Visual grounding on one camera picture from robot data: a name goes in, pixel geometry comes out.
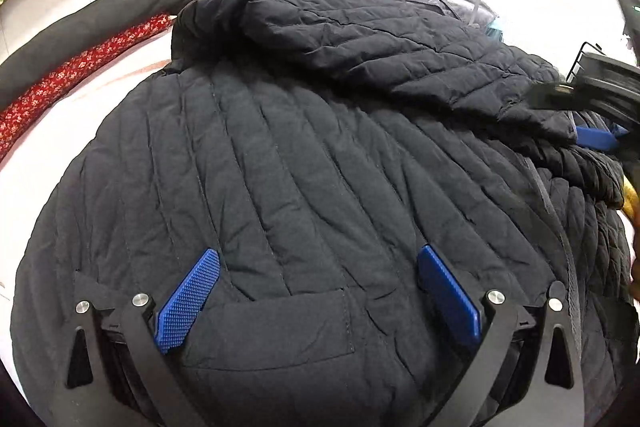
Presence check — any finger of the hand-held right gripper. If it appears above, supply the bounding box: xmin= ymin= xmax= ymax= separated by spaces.
xmin=574 ymin=125 xmax=631 ymax=154

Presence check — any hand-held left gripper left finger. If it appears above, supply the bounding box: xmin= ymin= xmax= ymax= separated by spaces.
xmin=65 ymin=248 xmax=221 ymax=427

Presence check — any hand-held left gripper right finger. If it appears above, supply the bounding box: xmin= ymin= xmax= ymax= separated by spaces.
xmin=417 ymin=245 xmax=586 ymax=427

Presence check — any black quilted jacket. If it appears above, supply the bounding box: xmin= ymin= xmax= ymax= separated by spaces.
xmin=10 ymin=0 xmax=640 ymax=427

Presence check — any yellow cloth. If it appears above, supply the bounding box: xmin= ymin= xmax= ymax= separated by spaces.
xmin=620 ymin=177 xmax=640 ymax=212

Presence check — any grey folded towel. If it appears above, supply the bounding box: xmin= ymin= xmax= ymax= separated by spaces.
xmin=385 ymin=0 xmax=500 ymax=30

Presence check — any pink polka dot blanket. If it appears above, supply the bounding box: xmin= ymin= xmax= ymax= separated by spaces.
xmin=0 ymin=29 xmax=176 ymax=288

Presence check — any red floral cloth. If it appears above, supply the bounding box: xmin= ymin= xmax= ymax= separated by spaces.
xmin=0 ymin=13 xmax=176 ymax=162

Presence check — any black folded cloth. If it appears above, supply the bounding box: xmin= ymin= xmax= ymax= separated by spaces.
xmin=0 ymin=0 xmax=196 ymax=110

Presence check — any black wire rack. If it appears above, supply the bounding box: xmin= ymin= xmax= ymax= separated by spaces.
xmin=567 ymin=41 xmax=601 ymax=80

